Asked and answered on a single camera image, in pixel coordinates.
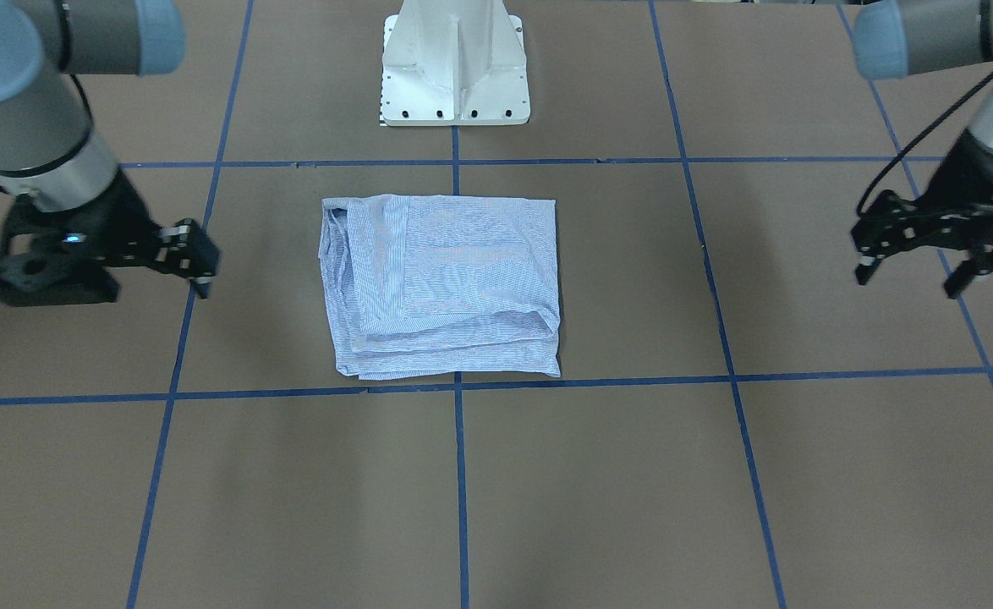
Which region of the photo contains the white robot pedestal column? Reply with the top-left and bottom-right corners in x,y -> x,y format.
378,1 -> 532,128

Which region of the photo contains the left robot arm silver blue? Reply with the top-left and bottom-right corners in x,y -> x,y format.
851,1 -> 993,299

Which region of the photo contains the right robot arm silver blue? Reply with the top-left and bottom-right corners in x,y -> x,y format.
0,1 -> 221,307

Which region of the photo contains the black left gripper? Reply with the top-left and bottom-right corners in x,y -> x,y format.
851,130 -> 993,299

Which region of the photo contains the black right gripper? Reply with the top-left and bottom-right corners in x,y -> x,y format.
0,170 -> 221,307

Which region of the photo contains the light blue striped shirt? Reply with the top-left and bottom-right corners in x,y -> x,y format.
318,194 -> 561,381

